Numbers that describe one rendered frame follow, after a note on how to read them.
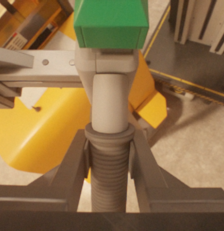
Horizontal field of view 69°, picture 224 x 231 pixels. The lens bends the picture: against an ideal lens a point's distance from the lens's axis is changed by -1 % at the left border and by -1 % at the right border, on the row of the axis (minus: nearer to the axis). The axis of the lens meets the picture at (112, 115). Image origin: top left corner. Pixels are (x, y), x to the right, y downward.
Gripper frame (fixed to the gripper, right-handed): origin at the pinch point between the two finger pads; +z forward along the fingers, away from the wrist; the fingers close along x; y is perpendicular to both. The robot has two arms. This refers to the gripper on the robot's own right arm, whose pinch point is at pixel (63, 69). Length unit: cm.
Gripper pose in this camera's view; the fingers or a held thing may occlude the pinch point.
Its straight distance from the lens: 17.1
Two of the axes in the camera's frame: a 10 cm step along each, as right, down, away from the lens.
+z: 10.0, 0.2, 0.1
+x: 0.1, -2.1, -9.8
